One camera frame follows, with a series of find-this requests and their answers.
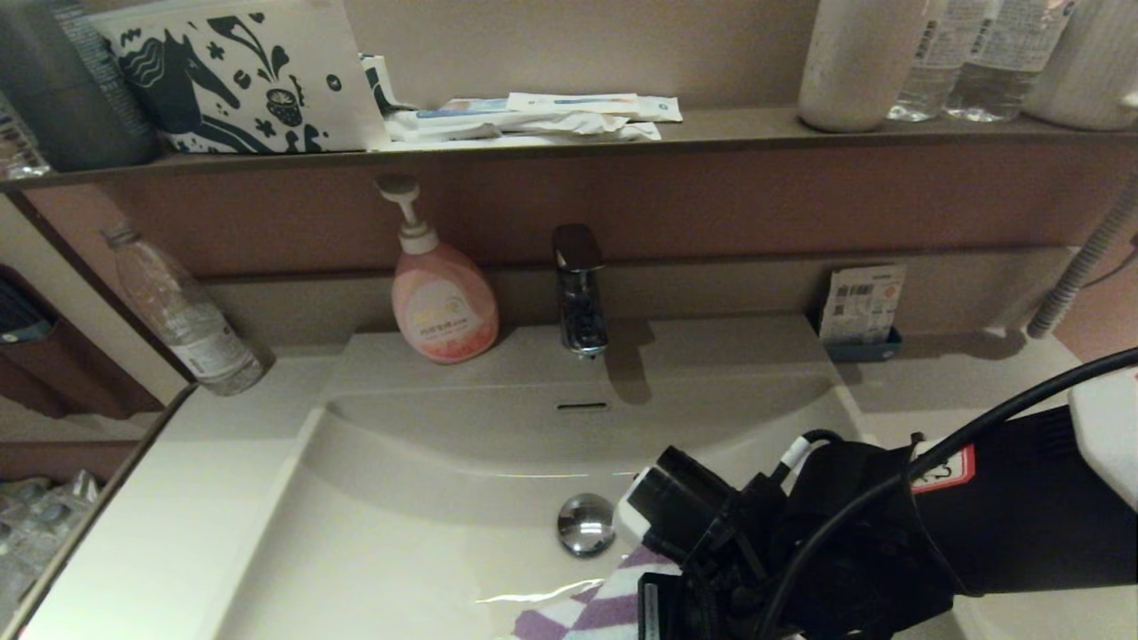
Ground purple white striped towel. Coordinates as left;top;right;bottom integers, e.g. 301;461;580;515
511;544;684;640

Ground chrome lever faucet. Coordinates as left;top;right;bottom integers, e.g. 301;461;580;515
551;224;611;358

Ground white ceramic sink basin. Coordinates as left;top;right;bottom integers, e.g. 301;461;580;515
213;316;899;640

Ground chrome drain stopper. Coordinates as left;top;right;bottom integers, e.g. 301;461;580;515
557;493;617;558

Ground small blue tray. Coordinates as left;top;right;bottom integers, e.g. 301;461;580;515
809;307;903;364

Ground small card in blue holder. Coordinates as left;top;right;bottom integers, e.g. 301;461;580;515
820;263;908;346

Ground pink soap pump bottle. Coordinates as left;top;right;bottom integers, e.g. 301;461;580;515
375;176;501;365

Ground white tubes and packets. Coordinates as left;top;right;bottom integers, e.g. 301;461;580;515
382;110;663;148

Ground long white toothbrush packet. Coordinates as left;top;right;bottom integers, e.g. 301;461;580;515
507;92;684;124

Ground blue white toothbrush packet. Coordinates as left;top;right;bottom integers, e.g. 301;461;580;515
416;99;534;121

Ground clear plastic water bottle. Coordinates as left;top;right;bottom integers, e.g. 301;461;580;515
887;0;974;123
942;0;1074;123
102;224;268;397

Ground white ceramic bottle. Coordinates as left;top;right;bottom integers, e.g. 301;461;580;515
797;0;928;133

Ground small white green box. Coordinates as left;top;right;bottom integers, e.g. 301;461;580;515
358;55;417;115

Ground dark brown panel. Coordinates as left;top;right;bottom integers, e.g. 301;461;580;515
0;342;168;420

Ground wrapped plastic bottle pack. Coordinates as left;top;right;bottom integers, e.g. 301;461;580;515
0;471;103;623

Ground white horse print bag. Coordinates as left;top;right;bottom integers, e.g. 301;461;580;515
89;0;390;156

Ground white ribbed container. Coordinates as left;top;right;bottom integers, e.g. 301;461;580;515
1022;0;1138;131

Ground dark object blue rim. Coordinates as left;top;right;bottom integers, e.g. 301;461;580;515
0;267;54;346

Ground clear plastic packet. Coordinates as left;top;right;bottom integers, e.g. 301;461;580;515
0;89;50;181

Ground dark grey cylinder container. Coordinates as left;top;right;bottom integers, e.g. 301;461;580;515
0;0;161;172

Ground thin cable white sleeve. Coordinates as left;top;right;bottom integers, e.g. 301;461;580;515
781;429;845;485

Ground brown wall shelf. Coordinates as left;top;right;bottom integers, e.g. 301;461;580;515
0;105;1138;195

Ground grey corrugated hose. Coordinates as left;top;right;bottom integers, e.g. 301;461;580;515
1027;178;1138;340

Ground tan metal rail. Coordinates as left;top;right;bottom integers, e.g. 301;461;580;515
0;384;201;640

